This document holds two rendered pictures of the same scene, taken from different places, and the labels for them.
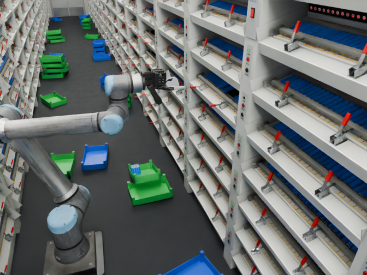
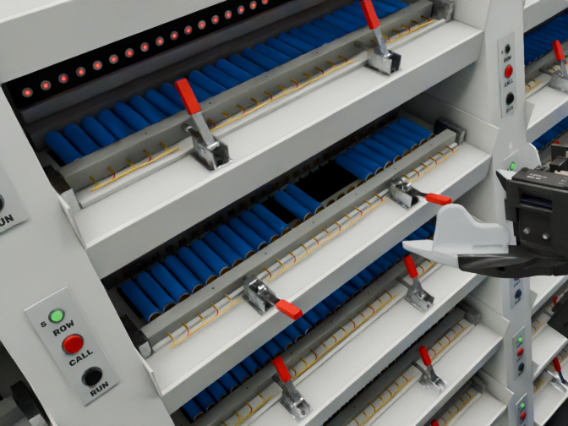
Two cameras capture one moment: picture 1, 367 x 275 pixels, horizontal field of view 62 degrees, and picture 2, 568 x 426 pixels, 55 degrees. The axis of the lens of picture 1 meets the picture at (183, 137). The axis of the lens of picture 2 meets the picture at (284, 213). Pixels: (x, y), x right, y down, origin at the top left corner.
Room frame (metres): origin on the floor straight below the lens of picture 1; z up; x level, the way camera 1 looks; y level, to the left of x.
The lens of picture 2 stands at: (1.70, 0.43, 1.30)
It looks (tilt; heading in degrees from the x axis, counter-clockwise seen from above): 29 degrees down; 259
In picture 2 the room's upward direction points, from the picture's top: 16 degrees counter-clockwise
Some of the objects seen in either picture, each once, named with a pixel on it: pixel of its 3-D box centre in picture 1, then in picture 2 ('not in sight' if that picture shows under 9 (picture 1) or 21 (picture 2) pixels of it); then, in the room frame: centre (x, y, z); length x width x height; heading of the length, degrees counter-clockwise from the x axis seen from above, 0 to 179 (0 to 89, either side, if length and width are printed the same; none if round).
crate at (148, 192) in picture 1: (149, 189); not in sight; (1.79, 0.26, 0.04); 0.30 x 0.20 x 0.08; 110
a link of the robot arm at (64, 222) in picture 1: (65, 225); not in sight; (1.18, 0.63, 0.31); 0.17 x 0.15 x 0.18; 0
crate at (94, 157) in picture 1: (95, 156); not in sight; (2.24, 0.77, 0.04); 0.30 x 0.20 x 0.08; 9
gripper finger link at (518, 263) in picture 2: not in sight; (511, 253); (1.46, 0.11, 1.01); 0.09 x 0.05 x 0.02; 146
